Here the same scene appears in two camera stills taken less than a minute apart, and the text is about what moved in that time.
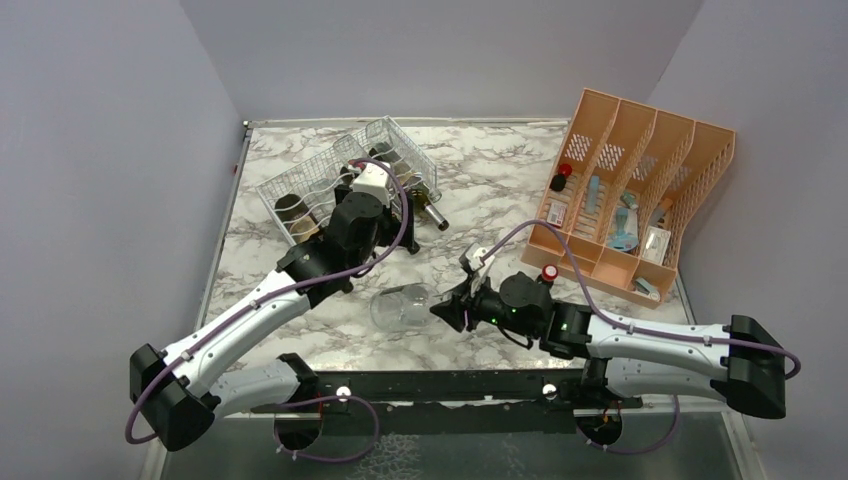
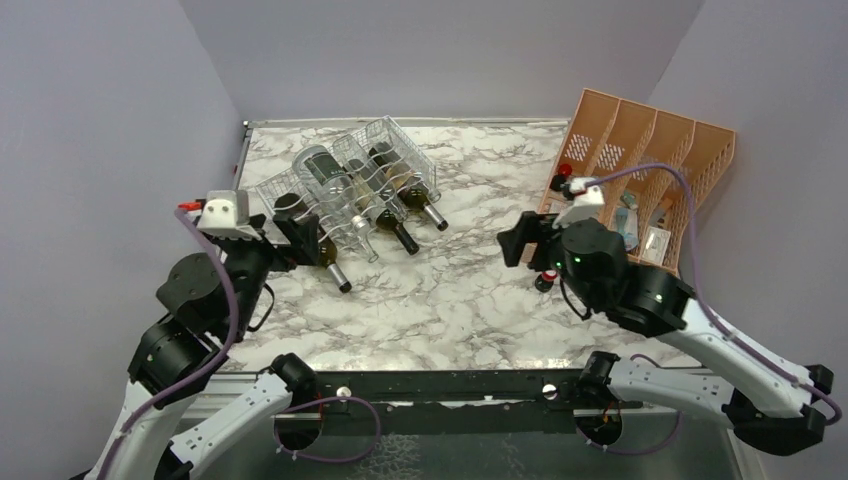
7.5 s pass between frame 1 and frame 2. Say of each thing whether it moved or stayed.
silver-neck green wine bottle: stayed
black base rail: stayed
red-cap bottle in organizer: stayed
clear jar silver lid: moved
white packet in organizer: stayed
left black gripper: moved
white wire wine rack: stayed
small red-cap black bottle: stayed
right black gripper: moved
